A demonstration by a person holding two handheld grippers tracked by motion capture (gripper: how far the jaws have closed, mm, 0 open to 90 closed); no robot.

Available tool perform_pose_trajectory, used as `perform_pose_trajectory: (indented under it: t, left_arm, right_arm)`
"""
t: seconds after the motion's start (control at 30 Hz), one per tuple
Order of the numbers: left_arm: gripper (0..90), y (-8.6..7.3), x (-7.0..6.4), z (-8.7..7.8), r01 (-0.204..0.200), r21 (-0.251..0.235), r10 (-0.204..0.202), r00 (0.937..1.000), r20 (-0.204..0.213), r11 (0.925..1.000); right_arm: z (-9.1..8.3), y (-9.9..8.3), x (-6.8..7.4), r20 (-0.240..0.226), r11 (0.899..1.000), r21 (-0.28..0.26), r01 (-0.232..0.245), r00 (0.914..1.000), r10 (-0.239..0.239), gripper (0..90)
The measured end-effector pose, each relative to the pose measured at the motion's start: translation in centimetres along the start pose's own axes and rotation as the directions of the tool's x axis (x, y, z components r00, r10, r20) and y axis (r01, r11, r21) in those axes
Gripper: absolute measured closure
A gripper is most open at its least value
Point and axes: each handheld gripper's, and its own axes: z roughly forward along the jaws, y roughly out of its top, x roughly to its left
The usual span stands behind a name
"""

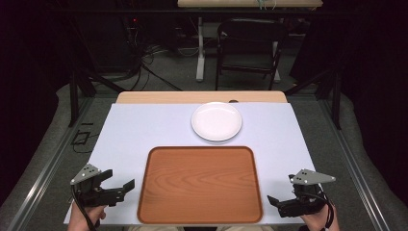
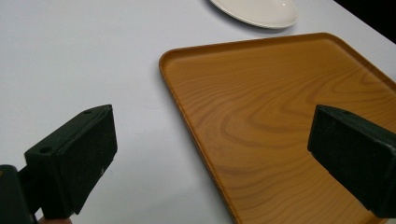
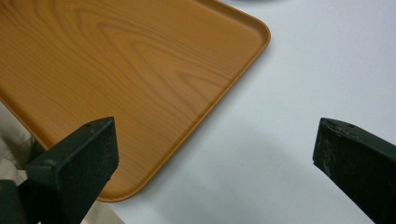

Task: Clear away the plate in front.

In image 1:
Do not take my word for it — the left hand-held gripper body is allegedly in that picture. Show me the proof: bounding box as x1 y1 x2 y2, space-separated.
69 163 127 209

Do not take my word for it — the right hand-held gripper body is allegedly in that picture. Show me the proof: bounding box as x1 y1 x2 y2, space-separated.
278 168 337 218

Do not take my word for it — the person's right hand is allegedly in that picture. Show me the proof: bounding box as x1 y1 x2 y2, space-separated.
300 201 341 231

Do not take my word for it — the person's left hand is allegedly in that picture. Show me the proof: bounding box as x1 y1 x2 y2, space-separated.
66 201 108 231

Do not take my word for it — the pale lilac table sheet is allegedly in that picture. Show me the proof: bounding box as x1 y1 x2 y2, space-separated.
63 102 318 226

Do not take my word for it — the brown wooden tray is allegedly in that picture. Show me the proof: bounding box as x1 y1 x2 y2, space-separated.
137 145 265 225

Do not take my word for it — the black metal stand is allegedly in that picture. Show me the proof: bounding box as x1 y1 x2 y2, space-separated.
283 67 343 131
67 67 127 128

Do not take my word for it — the white round plate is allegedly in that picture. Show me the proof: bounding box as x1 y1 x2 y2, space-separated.
191 101 243 142

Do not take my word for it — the light wooden table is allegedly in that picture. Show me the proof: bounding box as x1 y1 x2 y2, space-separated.
115 90 289 105

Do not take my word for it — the dark equipment with red light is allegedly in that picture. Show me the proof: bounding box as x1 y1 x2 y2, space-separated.
122 14 143 73

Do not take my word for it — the black folding chair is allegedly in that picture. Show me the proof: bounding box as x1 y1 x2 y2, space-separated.
215 17 289 91

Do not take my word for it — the black horizontal bar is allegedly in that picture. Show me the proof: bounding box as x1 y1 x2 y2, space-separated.
47 8 357 15

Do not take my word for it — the wooden table with white legs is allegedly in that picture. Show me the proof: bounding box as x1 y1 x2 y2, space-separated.
176 0 324 83

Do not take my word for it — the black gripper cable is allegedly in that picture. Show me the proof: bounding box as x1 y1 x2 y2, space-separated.
70 184 99 231
307 191 336 229

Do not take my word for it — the black floor cable loop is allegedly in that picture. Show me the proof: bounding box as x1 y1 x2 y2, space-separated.
70 121 100 154

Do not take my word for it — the grey aluminium floor rail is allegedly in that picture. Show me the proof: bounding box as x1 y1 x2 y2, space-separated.
319 98 392 231
5 95 95 231

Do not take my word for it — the black floor cables bundle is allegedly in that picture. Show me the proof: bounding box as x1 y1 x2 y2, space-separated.
126 42 185 92

